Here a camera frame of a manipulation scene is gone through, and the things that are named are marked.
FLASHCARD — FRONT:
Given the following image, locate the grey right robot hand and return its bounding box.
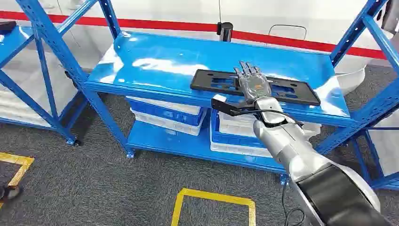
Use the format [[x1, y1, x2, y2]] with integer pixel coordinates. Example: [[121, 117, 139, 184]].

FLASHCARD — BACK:
[[233, 61, 272, 105]]

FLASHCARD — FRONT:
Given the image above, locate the person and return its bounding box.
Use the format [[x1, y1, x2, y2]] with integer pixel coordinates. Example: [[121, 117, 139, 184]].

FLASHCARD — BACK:
[[0, 185, 23, 201]]

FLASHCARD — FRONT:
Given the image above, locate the blue metal shelf rack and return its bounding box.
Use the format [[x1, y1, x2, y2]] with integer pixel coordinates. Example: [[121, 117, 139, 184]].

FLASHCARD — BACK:
[[16, 0, 399, 188], [0, 24, 89, 147], [349, 126, 399, 192]]

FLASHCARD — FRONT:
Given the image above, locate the black hanging cable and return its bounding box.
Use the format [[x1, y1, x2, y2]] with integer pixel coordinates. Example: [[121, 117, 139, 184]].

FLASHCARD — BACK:
[[281, 183, 307, 226]]

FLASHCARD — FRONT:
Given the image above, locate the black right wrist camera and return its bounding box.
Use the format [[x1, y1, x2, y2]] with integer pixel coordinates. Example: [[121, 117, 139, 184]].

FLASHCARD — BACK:
[[211, 93, 259, 117]]

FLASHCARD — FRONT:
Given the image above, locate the black cylinder post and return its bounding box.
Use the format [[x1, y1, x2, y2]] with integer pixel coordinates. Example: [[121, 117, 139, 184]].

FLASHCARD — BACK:
[[216, 22, 234, 42]]

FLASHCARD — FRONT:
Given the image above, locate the black camera cable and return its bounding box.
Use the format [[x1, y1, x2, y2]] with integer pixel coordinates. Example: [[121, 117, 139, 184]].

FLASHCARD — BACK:
[[231, 107, 303, 127]]

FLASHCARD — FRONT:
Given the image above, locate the blue plastic crate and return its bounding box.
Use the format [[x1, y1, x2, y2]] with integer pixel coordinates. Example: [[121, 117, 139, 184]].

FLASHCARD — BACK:
[[128, 99, 205, 127], [210, 109, 266, 149]]

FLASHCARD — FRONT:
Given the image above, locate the black plastic frame part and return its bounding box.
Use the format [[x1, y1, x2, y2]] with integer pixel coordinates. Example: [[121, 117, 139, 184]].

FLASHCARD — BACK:
[[190, 69, 322, 107]]

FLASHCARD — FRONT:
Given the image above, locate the black flat part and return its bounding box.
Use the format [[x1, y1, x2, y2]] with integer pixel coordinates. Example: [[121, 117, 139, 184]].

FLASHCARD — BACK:
[[0, 21, 17, 32]]

